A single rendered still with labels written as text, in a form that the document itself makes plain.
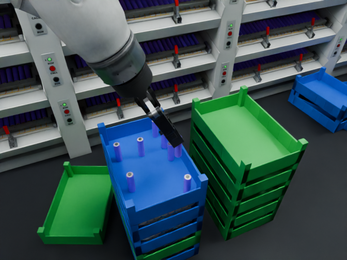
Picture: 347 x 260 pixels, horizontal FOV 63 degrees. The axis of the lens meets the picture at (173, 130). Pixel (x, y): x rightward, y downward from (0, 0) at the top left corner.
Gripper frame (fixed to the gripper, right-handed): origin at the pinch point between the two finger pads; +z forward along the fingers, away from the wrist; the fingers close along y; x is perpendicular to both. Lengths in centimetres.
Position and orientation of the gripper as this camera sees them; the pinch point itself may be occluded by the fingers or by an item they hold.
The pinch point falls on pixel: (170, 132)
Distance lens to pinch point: 64.4
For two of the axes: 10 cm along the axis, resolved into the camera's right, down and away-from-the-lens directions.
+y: 3.9, 6.2, -6.8
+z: 3.9, 5.6, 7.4
